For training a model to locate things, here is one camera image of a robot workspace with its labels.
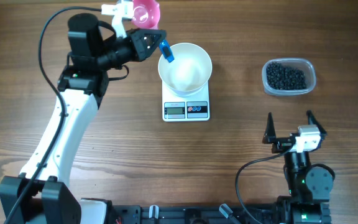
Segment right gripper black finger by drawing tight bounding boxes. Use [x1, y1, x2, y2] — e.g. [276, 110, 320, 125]
[262, 112, 276, 144]
[306, 110, 327, 137]

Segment pink scoop with blue handle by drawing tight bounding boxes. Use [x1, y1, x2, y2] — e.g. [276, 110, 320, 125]
[132, 0, 175, 63]

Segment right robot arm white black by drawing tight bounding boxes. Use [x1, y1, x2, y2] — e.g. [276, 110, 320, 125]
[262, 110, 336, 224]

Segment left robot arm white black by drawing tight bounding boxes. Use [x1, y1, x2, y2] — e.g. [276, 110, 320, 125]
[0, 7, 167, 223]

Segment white bowl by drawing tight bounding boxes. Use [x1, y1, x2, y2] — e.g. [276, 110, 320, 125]
[157, 43, 213, 96]

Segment white digital kitchen scale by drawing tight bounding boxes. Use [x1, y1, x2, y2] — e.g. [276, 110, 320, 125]
[162, 84, 210, 122]

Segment clear plastic container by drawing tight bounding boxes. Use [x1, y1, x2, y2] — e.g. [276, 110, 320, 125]
[262, 58, 316, 96]

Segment black beans in container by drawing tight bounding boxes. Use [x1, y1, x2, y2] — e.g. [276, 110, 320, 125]
[265, 62, 306, 90]

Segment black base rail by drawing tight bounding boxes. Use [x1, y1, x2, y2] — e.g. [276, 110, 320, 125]
[105, 204, 286, 224]

